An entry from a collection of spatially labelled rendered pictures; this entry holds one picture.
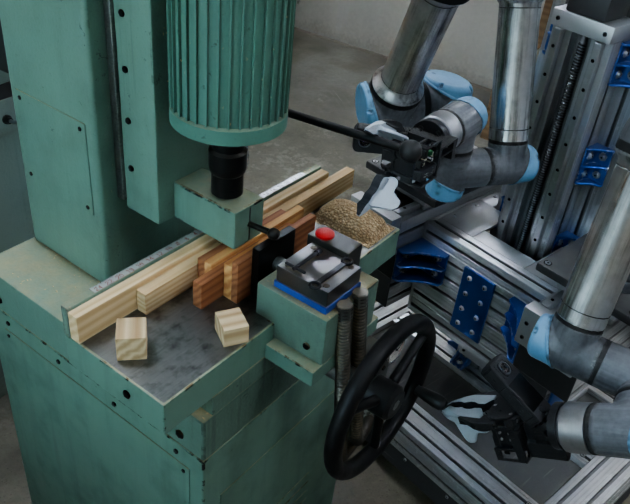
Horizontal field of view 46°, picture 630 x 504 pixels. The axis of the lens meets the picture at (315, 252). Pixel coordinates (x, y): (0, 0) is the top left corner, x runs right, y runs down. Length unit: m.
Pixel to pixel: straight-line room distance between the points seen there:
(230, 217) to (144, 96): 0.22
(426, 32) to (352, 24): 3.42
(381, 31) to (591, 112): 3.28
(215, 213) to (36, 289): 0.39
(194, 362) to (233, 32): 0.46
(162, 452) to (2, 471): 0.94
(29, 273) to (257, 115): 0.59
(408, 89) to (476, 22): 2.94
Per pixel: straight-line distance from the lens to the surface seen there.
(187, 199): 1.22
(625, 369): 1.18
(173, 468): 1.29
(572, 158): 1.64
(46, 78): 1.27
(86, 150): 1.24
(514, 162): 1.47
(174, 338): 1.12
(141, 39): 1.12
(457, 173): 1.41
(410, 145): 1.10
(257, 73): 1.02
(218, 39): 0.99
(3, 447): 2.22
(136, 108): 1.17
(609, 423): 1.13
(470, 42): 4.54
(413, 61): 1.52
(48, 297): 1.38
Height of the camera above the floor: 1.66
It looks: 35 degrees down
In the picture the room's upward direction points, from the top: 6 degrees clockwise
